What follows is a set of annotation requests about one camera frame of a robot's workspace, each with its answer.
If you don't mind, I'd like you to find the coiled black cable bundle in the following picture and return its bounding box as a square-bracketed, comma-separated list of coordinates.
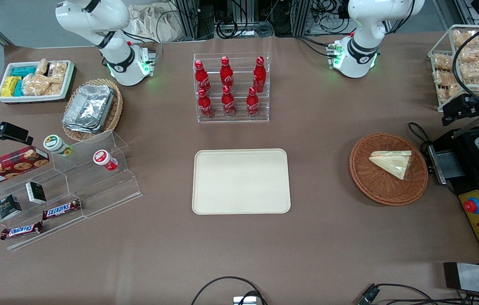
[215, 18, 275, 39]

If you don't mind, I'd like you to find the brown chocolate bar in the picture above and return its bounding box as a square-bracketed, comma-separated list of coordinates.
[0, 221, 44, 241]
[42, 199, 82, 221]

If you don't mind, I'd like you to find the beige plastic serving tray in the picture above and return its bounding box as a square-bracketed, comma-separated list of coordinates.
[192, 149, 291, 215]

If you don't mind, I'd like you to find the plastic-wrapped triangle sandwich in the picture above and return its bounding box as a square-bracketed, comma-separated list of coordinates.
[369, 150, 413, 181]

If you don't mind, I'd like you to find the clear acrylic stepped shelf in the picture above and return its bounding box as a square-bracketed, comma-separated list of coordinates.
[0, 130, 143, 251]

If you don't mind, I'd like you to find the stack of foil trays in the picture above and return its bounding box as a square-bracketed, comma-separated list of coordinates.
[62, 85, 115, 134]

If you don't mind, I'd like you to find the white wire rack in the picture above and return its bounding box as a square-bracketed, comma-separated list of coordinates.
[428, 25, 479, 113]

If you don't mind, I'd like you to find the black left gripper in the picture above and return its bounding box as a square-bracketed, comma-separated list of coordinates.
[442, 90, 479, 126]

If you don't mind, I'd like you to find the oval tan wicker basket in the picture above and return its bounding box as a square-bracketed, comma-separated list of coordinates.
[62, 78, 123, 142]

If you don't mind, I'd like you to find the black looped cable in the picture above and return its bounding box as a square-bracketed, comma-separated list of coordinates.
[190, 276, 268, 305]

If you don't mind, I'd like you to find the black machine power cable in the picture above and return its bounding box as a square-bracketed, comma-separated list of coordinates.
[407, 122, 434, 158]

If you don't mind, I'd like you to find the white rectangular snack bin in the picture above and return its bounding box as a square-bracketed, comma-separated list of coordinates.
[0, 60, 75, 104]

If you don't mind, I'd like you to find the red tartan cookie box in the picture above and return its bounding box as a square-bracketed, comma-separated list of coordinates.
[0, 146, 50, 189]

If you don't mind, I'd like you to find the small black box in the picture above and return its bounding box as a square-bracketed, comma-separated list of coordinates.
[0, 194, 22, 220]
[25, 181, 47, 205]

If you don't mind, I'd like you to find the grey metal plate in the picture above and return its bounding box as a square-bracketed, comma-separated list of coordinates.
[443, 261, 479, 297]

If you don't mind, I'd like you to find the beige cloth bag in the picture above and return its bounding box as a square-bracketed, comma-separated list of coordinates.
[128, 3, 186, 43]

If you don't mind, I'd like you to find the aluminium frame post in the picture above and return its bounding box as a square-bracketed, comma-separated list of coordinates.
[171, 0, 201, 41]
[290, 0, 313, 37]

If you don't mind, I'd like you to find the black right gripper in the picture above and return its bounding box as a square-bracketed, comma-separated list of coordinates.
[0, 105, 33, 146]

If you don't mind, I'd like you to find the black plug with cable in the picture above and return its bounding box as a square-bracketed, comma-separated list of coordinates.
[357, 283, 479, 305]

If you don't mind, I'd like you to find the green-lidded yogurt cup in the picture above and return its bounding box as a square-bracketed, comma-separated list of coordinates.
[43, 134, 73, 158]

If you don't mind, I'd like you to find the red cola bottle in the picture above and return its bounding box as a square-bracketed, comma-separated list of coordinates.
[221, 85, 237, 117]
[194, 60, 212, 93]
[253, 56, 267, 93]
[220, 56, 234, 88]
[246, 87, 260, 118]
[197, 88, 215, 119]

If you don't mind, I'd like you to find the red-lidded yogurt cup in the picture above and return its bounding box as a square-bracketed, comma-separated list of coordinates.
[93, 149, 118, 171]

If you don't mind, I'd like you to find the yellow snack pack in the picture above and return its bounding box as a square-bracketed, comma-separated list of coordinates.
[0, 76, 22, 97]

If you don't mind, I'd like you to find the clear acrylic bottle rack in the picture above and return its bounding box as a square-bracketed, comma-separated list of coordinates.
[193, 53, 270, 124]

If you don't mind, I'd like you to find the round brown wicker basket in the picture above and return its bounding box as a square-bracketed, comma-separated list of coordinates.
[349, 133, 429, 207]

